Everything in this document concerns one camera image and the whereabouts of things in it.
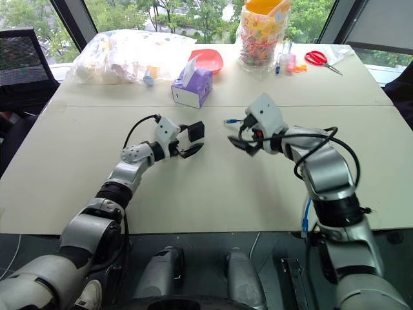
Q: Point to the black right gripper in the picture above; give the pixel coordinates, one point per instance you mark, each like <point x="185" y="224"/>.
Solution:
<point x="255" y="132"/>

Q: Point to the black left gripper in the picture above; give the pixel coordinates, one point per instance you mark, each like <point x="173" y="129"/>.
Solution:
<point x="175" y="148"/>

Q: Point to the small black box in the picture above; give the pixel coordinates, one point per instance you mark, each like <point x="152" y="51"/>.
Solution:
<point x="196" y="130"/>

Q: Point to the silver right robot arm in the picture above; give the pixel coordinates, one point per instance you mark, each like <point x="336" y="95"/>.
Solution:
<point x="326" y="168"/>

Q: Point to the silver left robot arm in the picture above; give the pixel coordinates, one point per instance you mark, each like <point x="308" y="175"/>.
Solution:
<point x="129" y="168"/>

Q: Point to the purple tissue box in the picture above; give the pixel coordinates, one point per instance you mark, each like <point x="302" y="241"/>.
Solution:
<point x="193" y="85"/>

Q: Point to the blue capped small bottle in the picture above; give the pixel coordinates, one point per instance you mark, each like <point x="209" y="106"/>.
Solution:
<point x="148" y="77"/>

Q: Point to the blue pen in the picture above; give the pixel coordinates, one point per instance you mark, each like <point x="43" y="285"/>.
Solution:
<point x="277" y="66"/>

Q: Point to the pink plastic bowl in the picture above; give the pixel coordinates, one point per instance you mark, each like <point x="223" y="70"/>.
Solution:
<point x="211" y="61"/>

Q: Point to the clear bag of colourful pieces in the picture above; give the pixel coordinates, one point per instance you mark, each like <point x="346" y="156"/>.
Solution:
<point x="258" y="48"/>

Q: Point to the small orange pieces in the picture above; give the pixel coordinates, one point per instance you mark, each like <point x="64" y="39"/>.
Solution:
<point x="301" y="68"/>

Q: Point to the clear bag of white goods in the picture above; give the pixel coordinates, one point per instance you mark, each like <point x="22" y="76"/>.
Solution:
<point x="119" y="56"/>

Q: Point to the empty clear plastic bag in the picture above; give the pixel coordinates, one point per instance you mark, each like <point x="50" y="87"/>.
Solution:
<point x="338" y="53"/>

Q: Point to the yellow plastic bucket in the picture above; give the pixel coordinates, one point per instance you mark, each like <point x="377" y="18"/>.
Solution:
<point x="263" y="6"/>

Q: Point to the grey rounded robot leg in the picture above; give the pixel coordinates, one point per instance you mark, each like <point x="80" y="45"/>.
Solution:
<point x="161" y="271"/>
<point x="243" y="281"/>

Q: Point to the black metal bar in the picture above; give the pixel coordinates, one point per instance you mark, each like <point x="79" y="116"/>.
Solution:
<point x="293" y="281"/>

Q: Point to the person in dark clothing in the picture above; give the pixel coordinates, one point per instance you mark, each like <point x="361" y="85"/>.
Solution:
<point x="401" y="87"/>

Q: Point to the white shoe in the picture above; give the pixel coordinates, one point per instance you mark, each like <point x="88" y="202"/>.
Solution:
<point x="92" y="294"/>

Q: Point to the black mesh office chair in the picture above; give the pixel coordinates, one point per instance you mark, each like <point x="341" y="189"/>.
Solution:
<point x="22" y="64"/>

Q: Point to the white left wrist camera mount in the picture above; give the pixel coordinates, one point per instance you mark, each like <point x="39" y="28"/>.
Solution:
<point x="166" y="130"/>

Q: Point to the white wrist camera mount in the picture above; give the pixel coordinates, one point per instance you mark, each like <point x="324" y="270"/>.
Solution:
<point x="166" y="130"/>
<point x="266" y="113"/>

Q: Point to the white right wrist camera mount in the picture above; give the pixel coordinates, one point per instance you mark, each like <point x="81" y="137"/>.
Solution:
<point x="266" y="113"/>

